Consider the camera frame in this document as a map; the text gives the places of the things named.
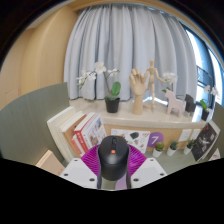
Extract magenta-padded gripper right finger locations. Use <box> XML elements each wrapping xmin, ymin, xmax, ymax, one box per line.
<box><xmin>125</xmin><ymin>143</ymin><xmax>168</xmax><ymax>190</ymax></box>

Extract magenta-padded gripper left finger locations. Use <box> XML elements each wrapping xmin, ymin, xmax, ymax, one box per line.
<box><xmin>59</xmin><ymin>143</ymin><xmax>103</xmax><ymax>190</ymax></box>

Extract black computer mouse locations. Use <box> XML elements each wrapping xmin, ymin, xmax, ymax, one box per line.
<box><xmin>96</xmin><ymin>135</ymin><xmax>130</xmax><ymax>182</ymax></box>

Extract thin red and white book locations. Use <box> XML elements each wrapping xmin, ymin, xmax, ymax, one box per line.
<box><xmin>70</xmin><ymin>134</ymin><xmax>84</xmax><ymax>158</ymax></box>

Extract white sticker sheet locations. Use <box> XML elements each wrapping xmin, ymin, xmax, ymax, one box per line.
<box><xmin>110</xmin><ymin>128</ymin><xmax>151</xmax><ymax>154</ymax></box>

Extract round purple number sticker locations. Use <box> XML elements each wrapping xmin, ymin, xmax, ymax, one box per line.
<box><xmin>146</xmin><ymin>131</ymin><xmax>165</xmax><ymax>149</ymax></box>

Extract large beige book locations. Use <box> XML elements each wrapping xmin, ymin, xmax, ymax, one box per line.
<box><xmin>35</xmin><ymin>149</ymin><xmax>66</xmax><ymax>177</ymax></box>

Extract white book with photo cover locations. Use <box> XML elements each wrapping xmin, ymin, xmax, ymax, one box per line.
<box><xmin>83</xmin><ymin>113</ymin><xmax>108</xmax><ymax>149</ymax></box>

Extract brown paper-covered book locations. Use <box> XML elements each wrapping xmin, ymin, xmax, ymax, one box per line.
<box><xmin>59</xmin><ymin>112</ymin><xmax>88</xmax><ymax>158</ymax></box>

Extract thick white book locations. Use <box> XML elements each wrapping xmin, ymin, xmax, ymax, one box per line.
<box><xmin>46</xmin><ymin>106</ymin><xmax>78</xmax><ymax>163</ymax></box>

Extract white orchid in black pot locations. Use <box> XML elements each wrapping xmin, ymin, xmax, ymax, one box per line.
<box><xmin>75</xmin><ymin>61</ymin><xmax>122</xmax><ymax>114</ymax></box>

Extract black cover book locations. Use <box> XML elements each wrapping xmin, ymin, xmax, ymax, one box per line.
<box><xmin>190</xmin><ymin>122</ymin><xmax>221</xmax><ymax>163</ymax></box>

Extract grey-green desk partition panel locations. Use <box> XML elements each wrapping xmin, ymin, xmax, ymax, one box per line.
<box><xmin>0</xmin><ymin>82</ymin><xmax>71</xmax><ymax>166</ymax></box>

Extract pink wooden horse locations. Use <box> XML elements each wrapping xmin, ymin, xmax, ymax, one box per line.
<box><xmin>164</xmin><ymin>89</ymin><xmax>187</xmax><ymax>118</ymax></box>

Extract colourful printed card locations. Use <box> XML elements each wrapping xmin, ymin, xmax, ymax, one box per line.
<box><xmin>208</xmin><ymin>147</ymin><xmax>222</xmax><ymax>162</ymax></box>

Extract black wooden horse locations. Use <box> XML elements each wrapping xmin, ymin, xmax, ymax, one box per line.
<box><xmin>184</xmin><ymin>93</ymin><xmax>197</xmax><ymax>114</ymax></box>

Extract small orchid in dark pot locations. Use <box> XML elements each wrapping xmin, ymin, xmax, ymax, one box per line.
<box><xmin>199</xmin><ymin>84</ymin><xmax>220</xmax><ymax>122</ymax></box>

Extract wooden artist mannequin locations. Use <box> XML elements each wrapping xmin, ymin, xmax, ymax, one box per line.
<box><xmin>143</xmin><ymin>59</ymin><xmax>166</xmax><ymax>111</ymax></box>

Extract white orchid behind horse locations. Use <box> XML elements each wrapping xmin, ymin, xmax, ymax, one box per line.
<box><xmin>162</xmin><ymin>71</ymin><xmax>179</xmax><ymax>94</ymax></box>

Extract light grey curtain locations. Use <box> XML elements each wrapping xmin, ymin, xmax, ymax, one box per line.
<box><xmin>63</xmin><ymin>3</ymin><xmax>198</xmax><ymax>103</ymax></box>

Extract white wall socket plate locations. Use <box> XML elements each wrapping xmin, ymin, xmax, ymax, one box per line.
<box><xmin>189</xmin><ymin>129</ymin><xmax>201</xmax><ymax>141</ymax></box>
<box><xmin>178</xmin><ymin>129</ymin><xmax>193</xmax><ymax>143</ymax></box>

